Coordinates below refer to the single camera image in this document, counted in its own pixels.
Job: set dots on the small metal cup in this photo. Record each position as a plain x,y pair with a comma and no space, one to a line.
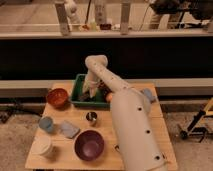
91,117

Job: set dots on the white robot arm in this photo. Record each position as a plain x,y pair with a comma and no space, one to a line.
129,111

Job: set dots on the light blue cloth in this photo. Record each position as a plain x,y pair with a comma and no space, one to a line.
149,95

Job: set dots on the yellow black stand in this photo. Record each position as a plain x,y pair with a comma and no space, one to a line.
193,129

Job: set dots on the purple bowl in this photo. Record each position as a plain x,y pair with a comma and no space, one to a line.
89,145

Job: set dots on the blue cup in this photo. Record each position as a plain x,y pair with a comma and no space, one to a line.
46,124

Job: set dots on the blue-grey sponge cloth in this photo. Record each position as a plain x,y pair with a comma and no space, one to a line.
69,130

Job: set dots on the black eraser block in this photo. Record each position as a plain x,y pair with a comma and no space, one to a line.
84,97

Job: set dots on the red-orange bowl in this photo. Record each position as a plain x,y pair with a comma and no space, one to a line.
57,97

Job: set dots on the orange fruit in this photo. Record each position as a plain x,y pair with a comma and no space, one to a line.
109,97

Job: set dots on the white cup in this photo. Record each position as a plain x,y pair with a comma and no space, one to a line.
42,146

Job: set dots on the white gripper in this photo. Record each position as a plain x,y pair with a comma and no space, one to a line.
90,84

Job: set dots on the green plastic tray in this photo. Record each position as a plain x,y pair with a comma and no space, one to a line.
98,101

